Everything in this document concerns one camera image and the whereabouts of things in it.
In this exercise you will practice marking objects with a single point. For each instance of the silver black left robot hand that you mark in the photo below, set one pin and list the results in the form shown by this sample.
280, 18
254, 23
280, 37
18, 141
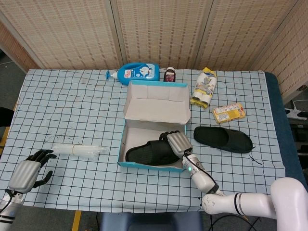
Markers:
24, 175

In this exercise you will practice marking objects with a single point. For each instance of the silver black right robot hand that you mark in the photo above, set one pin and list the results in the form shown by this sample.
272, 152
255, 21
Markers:
179, 143

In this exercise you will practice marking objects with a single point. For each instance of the black rubber slipper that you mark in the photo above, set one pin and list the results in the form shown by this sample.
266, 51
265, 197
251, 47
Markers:
216, 138
144, 154

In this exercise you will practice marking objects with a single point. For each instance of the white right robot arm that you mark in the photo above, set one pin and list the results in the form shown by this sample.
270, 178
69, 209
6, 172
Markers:
252, 202

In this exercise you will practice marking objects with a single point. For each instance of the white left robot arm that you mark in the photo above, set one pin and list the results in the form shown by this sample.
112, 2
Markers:
10, 204

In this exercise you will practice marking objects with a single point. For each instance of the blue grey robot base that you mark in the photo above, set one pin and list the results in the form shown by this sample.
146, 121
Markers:
144, 222

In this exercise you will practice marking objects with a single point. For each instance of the blue cardboard shoe box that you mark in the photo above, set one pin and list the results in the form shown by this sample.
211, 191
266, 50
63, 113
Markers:
154, 108

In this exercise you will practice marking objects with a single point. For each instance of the clear plastic wrapped bundle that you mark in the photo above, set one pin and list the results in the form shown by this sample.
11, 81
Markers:
72, 149

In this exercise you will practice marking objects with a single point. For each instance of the yellow rectangular packet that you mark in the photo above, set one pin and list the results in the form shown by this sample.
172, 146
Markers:
228, 113

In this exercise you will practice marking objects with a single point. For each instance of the black object beside table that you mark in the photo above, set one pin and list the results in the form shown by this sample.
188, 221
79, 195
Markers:
6, 116

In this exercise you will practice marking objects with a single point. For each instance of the white rolls yellow pack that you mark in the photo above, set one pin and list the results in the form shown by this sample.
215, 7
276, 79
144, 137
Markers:
204, 86

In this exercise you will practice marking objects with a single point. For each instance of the small dark medicine bottle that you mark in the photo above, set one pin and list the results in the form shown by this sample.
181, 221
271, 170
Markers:
169, 76

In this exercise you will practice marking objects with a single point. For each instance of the small black thread piece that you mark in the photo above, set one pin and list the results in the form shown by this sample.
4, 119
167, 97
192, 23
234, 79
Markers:
255, 161
254, 147

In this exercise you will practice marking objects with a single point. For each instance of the blue pump detergent bottle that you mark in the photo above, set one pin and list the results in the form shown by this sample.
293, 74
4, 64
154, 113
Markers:
139, 73

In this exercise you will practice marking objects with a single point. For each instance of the checkered light blue tablecloth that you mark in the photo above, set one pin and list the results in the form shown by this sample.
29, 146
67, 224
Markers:
72, 108

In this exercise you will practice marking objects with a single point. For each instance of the blue padded table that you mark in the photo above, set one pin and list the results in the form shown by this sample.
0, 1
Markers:
276, 108

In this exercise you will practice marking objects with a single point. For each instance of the white chair base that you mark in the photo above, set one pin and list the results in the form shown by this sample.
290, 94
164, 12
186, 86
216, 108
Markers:
297, 111

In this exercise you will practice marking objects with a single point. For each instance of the woven folding screen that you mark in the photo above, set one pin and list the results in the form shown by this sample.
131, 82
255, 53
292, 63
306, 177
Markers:
72, 29

